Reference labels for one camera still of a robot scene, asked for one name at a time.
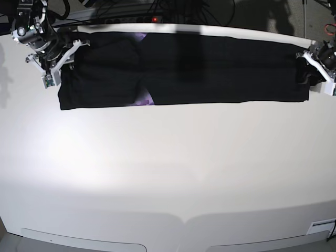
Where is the black power strip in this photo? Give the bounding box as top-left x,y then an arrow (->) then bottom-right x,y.
104,16 -> 162,24

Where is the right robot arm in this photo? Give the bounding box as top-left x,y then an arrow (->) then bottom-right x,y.
11,1 -> 89,76

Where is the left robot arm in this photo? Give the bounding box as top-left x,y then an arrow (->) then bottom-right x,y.
296,24 -> 335,86

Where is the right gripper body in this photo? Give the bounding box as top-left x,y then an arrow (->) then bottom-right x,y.
28,34 -> 74,70

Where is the black T-shirt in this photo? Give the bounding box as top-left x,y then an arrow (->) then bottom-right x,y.
58,32 -> 321,110

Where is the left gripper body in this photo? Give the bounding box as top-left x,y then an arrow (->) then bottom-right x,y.
309,40 -> 335,76

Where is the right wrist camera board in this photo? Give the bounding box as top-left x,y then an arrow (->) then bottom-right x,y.
41,72 -> 61,89

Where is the black cable at table corner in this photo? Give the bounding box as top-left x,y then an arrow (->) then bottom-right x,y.
326,219 -> 336,242

